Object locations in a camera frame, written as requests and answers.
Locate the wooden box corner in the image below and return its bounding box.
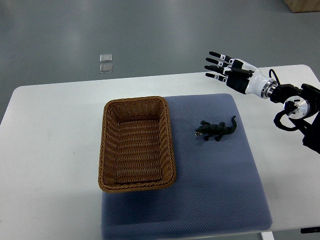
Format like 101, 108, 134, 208
284, 0, 320, 13

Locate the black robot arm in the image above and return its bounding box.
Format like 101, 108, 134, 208
267, 83, 320, 153

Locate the dark green toy crocodile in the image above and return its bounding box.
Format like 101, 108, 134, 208
195, 115, 237, 142

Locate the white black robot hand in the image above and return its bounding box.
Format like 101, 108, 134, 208
204, 51, 280, 99

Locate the white table leg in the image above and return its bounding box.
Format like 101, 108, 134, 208
260, 231, 275, 240

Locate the black bracket under table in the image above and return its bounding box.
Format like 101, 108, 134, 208
300, 226, 320, 234

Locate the blue quilted mat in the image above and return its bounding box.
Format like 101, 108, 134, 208
101, 93, 272, 240

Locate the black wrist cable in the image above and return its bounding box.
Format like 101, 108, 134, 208
268, 68, 281, 87

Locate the brown wicker basket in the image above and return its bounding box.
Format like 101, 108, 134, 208
98, 96, 177, 193

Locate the upper metal floor plate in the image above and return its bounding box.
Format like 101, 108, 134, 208
99, 53, 113, 63

